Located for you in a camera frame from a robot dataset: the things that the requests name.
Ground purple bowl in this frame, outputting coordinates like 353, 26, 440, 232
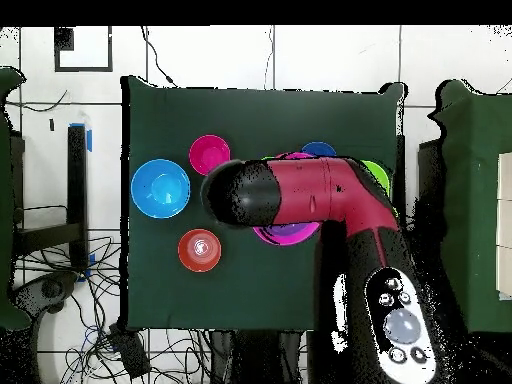
263, 222, 318, 237

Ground large pink bowl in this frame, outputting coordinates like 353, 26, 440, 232
252, 150, 321, 247

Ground orange bowl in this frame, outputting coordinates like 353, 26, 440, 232
177, 228, 223, 274

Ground small crimson bowl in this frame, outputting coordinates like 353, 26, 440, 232
188, 134, 232, 178

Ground small dark blue bowl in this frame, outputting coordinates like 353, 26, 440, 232
300, 141, 338, 158

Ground dark green table cloth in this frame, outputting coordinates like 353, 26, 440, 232
121, 75, 405, 331

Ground large light blue bowl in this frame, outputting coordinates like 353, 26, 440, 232
130, 158, 192, 220

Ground large green bowl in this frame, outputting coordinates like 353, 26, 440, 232
358, 159, 398, 219

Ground black stand with blue tape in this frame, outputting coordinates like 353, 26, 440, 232
11, 122, 94, 283

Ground black power adapter box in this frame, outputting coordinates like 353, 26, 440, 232
108, 322, 152, 380

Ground green cloth covered table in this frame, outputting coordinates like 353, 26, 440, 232
0, 65, 32, 332
427, 78, 512, 339

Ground white boxes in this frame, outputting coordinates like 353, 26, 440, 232
495, 151, 512, 301

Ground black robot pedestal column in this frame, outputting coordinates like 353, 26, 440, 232
207, 329, 309, 384

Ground black floor cable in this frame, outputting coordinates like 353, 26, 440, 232
139, 25, 179, 87

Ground tangle of black cables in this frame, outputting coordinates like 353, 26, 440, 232
15, 235, 209, 384

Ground black square floor frame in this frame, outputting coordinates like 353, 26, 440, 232
54, 25, 114, 74

